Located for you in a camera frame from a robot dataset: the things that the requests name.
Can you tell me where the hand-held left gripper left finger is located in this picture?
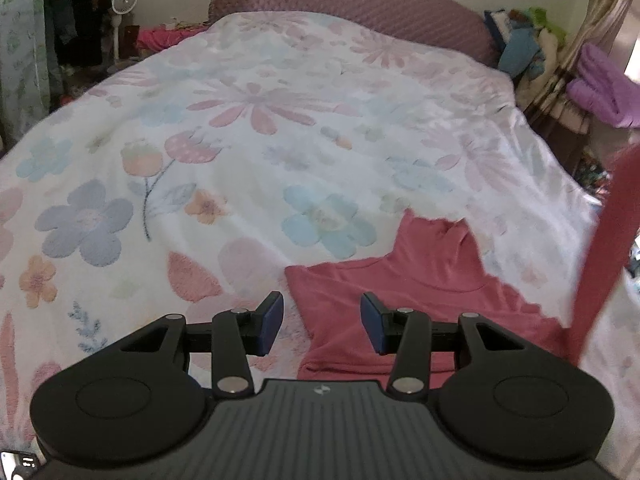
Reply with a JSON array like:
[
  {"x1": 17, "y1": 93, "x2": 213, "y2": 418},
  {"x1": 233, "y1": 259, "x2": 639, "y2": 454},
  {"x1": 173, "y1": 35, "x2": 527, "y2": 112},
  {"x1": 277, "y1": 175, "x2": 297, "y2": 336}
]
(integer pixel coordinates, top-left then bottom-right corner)
[{"x1": 117, "y1": 291, "x2": 285, "y2": 397}]

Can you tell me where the purple towel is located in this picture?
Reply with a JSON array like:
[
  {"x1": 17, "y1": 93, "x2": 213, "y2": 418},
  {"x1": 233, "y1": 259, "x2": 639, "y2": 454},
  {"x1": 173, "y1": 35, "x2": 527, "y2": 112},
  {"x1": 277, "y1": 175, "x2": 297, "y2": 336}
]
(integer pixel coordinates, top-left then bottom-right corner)
[{"x1": 565, "y1": 42, "x2": 640, "y2": 129}]

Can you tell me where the beige curtain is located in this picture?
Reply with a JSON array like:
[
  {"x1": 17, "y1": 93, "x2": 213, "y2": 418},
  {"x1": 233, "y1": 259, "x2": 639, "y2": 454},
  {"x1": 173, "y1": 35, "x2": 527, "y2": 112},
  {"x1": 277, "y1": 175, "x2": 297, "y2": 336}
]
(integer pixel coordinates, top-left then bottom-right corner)
[{"x1": 520, "y1": 0, "x2": 640, "y2": 136}]

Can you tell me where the magenta cloth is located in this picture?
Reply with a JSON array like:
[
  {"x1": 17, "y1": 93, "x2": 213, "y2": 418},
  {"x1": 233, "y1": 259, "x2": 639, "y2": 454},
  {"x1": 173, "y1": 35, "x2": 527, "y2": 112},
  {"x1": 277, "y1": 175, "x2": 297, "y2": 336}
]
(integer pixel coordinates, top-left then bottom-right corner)
[{"x1": 136, "y1": 27, "x2": 207, "y2": 54}]

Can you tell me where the floral blanket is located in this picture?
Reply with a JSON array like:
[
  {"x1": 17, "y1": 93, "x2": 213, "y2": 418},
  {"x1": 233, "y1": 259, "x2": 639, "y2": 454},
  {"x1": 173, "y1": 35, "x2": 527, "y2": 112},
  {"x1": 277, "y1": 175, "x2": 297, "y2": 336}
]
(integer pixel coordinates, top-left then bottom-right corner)
[{"x1": 0, "y1": 10, "x2": 640, "y2": 463}]

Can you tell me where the pink quilted headboard cushion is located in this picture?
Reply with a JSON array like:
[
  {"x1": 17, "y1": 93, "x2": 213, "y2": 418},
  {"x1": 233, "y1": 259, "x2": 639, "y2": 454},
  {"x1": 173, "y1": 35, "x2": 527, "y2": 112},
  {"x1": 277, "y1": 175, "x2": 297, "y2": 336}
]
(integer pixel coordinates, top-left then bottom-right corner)
[{"x1": 207, "y1": 0, "x2": 507, "y2": 68}]

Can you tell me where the dark cluttered nightstand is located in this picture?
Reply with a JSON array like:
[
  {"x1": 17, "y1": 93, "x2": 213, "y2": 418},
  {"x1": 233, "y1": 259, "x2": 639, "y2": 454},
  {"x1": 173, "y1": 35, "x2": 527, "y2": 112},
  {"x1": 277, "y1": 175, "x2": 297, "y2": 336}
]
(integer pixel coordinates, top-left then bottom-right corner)
[{"x1": 27, "y1": 0, "x2": 132, "y2": 68}]

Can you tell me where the pile of stuffed toys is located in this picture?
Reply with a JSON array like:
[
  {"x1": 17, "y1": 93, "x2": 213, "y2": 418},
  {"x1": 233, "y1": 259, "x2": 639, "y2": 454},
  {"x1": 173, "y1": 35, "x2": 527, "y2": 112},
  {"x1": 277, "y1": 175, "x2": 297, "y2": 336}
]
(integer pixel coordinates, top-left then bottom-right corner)
[{"x1": 482, "y1": 6, "x2": 569, "y2": 106}]

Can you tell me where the floral garment cover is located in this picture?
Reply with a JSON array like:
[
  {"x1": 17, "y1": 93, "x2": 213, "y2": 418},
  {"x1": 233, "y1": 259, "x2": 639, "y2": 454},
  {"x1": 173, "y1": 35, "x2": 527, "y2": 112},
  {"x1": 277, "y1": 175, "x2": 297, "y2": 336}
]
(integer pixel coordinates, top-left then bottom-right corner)
[{"x1": 0, "y1": 0, "x2": 53, "y2": 153}]

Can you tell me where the pink ribbed shirt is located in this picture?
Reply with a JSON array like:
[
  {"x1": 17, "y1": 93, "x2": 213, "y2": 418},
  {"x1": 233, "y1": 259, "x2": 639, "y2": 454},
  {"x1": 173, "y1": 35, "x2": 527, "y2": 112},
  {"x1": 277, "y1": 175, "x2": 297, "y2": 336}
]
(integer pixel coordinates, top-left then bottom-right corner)
[{"x1": 284, "y1": 142, "x2": 640, "y2": 391}]

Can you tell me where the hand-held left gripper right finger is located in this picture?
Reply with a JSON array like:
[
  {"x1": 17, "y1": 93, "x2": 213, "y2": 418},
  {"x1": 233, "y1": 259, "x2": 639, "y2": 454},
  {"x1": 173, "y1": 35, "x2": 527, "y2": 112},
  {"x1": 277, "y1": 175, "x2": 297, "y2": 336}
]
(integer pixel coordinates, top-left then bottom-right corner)
[{"x1": 361, "y1": 292, "x2": 526, "y2": 396}]

